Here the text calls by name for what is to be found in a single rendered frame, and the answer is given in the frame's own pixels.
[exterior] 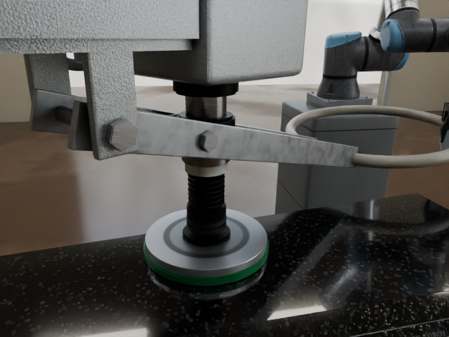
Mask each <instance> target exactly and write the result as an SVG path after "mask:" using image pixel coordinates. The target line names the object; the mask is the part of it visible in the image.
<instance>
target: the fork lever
mask: <svg viewBox="0 0 449 337"><path fill-rule="evenodd" d="M171 114H177V113H173V112H166V111H161V110H155V109H150V108H143V107H139V106H137V117H138V129H137V128H136V127H135V126H134V125H133V124H132V123H131V122H130V121H129V120H128V119H126V118H122V119H120V120H117V121H115V122H113V123H111V124H109V126H108V134H107V139H106V142H107V143H109V144H110V145H112V146H113V147H114V148H115V149H116V150H118V151H120V152H123V151H125V150H127V149H129V148H131V147H133V146H134V145H136V138H137V133H138V136H139V146H140V149H139V151H138V152H133V153H130V154H147V155H158V156H179V157H190V158H211V159H223V160H243V161H255V162H275V163H287V164H308V165H319V166H340V167H351V168H353V165H352V160H353V157H354V155H355V154H356V153H357V151H358V147H355V146H348V145H344V144H336V143H332V142H324V141H320V140H317V138H314V137H309V136H302V135H298V134H291V133H286V132H279V131H275V130H268V129H264V128H257V127H252V126H245V125H241V124H235V126H229V125H224V124H217V123H212V122H205V121H200V120H193V119H188V118H181V117H176V116H169V115H171ZM29 129H31V130H35V131H43V132H56V133H64V134H69V140H68V145H67V147H68V148H70V149H72V150H83V151H93V150H92V139H91V132H90V121H89V115H88V104H87V98H86V97H82V96H74V95H71V94H63V93H59V92H52V91H48V90H40V89H37V88H34V89H33V96H32V102H31V112H30V119H29Z"/></svg>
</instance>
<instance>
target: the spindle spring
mask: <svg viewBox="0 0 449 337"><path fill-rule="evenodd" d="M215 179H216V180H215ZM196 180H197V181H196ZM212 180H213V181H212ZM196 185H198V186H196ZM209 185H212V186H209ZM200 186H207V187H200ZM196 190H197V191H196ZM212 190H213V191H212ZM197 195H200V196H197ZM209 195H212V196H209ZM202 196H206V197H202ZM213 199H214V200H213ZM197 200H198V201H197ZM210 200H211V201H210ZM224 202H225V174H222V175H219V176H215V177H197V176H193V175H190V174H188V204H189V206H190V207H192V208H193V209H198V210H204V211H205V210H212V209H216V208H218V207H220V206H222V205H223V204H224ZM199 205H210V206H199Z"/></svg>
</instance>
